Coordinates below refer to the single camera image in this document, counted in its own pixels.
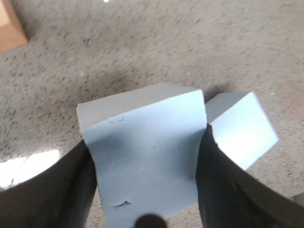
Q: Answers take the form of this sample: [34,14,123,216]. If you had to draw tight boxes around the orange foam block left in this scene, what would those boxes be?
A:
[0,0,29,52]

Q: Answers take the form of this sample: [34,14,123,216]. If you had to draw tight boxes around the smooth light blue foam block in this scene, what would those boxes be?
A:
[205,92,279,170]

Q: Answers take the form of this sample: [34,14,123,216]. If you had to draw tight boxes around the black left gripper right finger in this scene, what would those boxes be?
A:
[196,125,304,228]

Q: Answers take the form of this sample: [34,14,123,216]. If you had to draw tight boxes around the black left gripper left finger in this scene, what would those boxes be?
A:
[0,141,96,228]

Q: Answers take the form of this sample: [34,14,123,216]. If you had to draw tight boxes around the dented light blue foam block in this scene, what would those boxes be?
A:
[76,83,207,228]

